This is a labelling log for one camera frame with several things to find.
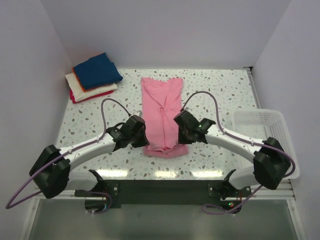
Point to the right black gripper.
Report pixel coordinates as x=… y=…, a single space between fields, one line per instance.
x=182 y=140

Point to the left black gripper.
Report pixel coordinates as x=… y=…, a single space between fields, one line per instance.
x=143 y=142

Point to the pink t shirt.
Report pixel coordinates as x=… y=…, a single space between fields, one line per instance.
x=161 y=102

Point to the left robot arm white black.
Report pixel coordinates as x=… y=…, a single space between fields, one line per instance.
x=51 y=171

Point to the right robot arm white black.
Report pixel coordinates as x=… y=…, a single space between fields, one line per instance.
x=269 y=162

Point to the orange folded t shirt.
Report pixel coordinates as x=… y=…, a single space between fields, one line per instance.
x=78 y=80

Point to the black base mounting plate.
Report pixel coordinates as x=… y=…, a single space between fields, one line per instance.
x=160 y=192

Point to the blue folded t shirt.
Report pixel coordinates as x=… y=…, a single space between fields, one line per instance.
x=97 y=71

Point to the white plastic laundry basket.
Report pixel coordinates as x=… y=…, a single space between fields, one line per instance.
x=262 y=124

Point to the red folded t shirt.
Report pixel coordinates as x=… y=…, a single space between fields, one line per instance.
x=82 y=99

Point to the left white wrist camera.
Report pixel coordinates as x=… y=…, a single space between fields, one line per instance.
x=138 y=113

